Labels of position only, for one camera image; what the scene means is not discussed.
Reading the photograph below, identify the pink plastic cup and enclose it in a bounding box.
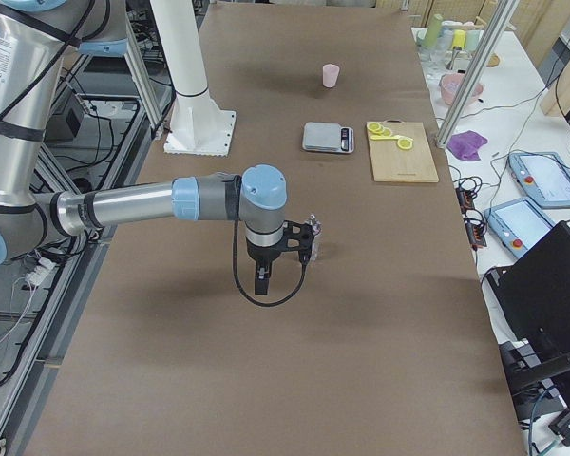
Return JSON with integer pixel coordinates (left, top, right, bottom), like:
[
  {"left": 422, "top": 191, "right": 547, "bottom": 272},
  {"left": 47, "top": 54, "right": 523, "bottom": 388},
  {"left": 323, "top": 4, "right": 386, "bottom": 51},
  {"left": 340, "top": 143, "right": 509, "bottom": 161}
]
[{"left": 322, "top": 64, "right": 340, "bottom": 88}]

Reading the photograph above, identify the yellow plastic knife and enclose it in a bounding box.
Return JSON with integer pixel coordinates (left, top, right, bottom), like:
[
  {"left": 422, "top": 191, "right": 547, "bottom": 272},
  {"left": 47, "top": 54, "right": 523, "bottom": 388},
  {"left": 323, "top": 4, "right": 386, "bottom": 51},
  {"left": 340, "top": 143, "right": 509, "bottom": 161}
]
[{"left": 370, "top": 135, "right": 401, "bottom": 141}]

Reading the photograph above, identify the upper teach pendant tablet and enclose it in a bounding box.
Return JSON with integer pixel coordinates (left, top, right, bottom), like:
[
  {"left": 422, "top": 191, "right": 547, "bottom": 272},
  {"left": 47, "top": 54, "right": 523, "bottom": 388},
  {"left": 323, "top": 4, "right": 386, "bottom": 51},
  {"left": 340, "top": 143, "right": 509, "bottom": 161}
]
[{"left": 508, "top": 152, "right": 570, "bottom": 209}]

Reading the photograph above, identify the aluminium frame post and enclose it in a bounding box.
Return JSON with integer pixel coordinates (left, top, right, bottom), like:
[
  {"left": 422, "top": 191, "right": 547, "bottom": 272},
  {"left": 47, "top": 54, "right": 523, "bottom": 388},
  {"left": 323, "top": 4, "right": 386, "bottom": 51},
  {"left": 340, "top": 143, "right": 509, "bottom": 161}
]
[{"left": 435, "top": 0, "right": 519, "bottom": 149}]

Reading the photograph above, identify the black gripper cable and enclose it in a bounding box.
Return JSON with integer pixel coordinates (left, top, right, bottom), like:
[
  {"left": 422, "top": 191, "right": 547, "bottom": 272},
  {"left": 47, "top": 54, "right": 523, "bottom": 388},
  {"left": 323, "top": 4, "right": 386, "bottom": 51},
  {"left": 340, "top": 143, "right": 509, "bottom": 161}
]
[{"left": 232, "top": 220, "right": 310, "bottom": 308}]

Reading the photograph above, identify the grey digital kitchen scale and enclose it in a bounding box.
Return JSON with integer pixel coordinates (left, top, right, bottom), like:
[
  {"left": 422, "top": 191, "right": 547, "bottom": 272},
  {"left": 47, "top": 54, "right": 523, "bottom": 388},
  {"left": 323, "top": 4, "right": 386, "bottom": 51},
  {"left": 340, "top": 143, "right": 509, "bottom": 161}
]
[{"left": 302, "top": 122, "right": 354, "bottom": 154}]

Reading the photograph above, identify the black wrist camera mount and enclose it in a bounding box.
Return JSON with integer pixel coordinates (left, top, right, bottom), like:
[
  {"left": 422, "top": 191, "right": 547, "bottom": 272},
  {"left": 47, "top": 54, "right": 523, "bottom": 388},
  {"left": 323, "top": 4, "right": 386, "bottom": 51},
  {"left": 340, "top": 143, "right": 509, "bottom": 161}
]
[{"left": 278, "top": 220, "right": 314, "bottom": 255}]

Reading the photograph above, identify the lower teach pendant tablet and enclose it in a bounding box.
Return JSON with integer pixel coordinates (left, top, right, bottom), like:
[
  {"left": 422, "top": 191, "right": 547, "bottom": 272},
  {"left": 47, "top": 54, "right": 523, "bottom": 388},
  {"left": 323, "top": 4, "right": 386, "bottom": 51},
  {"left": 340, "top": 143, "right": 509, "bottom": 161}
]
[{"left": 484, "top": 197, "right": 555, "bottom": 258}]

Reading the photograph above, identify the yellow cup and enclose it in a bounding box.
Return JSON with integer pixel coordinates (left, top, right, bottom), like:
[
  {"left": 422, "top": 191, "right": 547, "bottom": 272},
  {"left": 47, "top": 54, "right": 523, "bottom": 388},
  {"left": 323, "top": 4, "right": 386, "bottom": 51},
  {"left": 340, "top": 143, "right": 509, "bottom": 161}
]
[{"left": 451, "top": 29, "right": 466, "bottom": 49}]

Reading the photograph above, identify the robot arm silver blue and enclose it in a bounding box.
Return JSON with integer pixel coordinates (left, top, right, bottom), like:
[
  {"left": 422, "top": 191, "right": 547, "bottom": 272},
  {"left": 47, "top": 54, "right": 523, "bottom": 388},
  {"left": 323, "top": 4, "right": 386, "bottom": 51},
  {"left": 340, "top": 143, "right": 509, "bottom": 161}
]
[{"left": 0, "top": 1, "right": 287, "bottom": 295}]

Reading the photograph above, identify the green tumbler cup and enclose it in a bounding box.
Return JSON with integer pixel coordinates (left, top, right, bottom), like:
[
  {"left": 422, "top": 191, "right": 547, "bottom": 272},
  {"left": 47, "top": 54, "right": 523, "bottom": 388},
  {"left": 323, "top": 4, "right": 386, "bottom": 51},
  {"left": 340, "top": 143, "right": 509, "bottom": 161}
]
[{"left": 417, "top": 13, "right": 444, "bottom": 48}]

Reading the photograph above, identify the purple cloth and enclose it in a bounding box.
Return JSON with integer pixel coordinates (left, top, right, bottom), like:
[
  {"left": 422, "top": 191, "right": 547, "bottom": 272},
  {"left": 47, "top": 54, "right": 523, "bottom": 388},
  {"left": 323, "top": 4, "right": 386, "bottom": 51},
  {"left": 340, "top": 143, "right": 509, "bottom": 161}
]
[{"left": 446, "top": 130, "right": 488, "bottom": 162}]

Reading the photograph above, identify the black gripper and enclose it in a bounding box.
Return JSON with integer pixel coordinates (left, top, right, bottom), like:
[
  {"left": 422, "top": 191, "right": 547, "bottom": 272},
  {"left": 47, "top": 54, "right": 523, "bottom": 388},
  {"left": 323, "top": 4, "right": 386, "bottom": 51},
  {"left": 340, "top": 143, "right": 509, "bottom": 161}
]
[{"left": 246, "top": 239, "right": 282, "bottom": 295}]

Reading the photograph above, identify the lemon slice far end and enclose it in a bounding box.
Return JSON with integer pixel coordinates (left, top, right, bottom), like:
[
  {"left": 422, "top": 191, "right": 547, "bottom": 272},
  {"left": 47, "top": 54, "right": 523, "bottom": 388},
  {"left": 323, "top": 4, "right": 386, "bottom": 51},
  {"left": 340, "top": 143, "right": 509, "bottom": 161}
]
[{"left": 396, "top": 136, "right": 413, "bottom": 151}]

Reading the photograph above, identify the teach pendant tablet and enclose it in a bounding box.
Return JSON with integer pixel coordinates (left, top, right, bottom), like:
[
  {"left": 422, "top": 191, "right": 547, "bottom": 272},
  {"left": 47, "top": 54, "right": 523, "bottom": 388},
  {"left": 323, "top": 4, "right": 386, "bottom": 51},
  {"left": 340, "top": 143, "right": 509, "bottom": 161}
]
[
  {"left": 484, "top": 197, "right": 555, "bottom": 258},
  {"left": 508, "top": 152, "right": 570, "bottom": 209}
]

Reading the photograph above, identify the pink bowl with ice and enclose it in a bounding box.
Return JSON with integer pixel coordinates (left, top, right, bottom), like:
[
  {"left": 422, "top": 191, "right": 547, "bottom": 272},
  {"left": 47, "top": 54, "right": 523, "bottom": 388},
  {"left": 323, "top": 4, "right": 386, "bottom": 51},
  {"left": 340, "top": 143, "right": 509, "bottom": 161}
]
[{"left": 439, "top": 73, "right": 485, "bottom": 106}]

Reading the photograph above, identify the bamboo cutting board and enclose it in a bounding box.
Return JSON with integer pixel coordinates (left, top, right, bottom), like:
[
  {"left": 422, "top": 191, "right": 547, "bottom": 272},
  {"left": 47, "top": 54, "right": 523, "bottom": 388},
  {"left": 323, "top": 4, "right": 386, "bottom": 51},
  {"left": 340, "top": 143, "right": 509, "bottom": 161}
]
[{"left": 366, "top": 121, "right": 439, "bottom": 183}]

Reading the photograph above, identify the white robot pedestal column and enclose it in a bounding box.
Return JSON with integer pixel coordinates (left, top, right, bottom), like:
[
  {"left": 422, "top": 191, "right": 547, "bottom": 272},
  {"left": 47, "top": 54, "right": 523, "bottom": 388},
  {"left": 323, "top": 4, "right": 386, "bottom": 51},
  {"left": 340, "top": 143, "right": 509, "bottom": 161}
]
[{"left": 151, "top": 0, "right": 237, "bottom": 157}]

